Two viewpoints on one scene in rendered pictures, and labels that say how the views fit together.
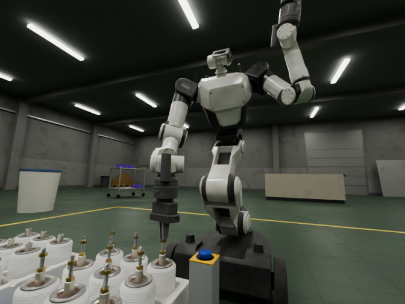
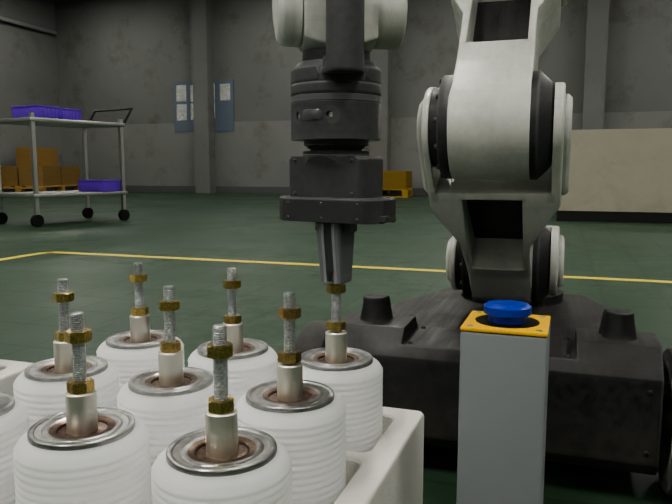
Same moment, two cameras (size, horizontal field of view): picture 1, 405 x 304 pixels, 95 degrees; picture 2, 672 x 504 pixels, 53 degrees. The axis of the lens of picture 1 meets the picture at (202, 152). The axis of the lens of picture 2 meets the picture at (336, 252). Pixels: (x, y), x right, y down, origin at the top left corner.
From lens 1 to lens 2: 0.18 m
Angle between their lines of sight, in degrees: 16
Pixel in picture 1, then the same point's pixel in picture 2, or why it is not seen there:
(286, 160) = (632, 85)
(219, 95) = not seen: outside the picture
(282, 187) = (617, 177)
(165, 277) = (359, 394)
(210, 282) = (539, 389)
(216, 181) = (488, 100)
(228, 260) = not seen: hidden behind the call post
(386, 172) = not seen: outside the picture
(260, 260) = (627, 357)
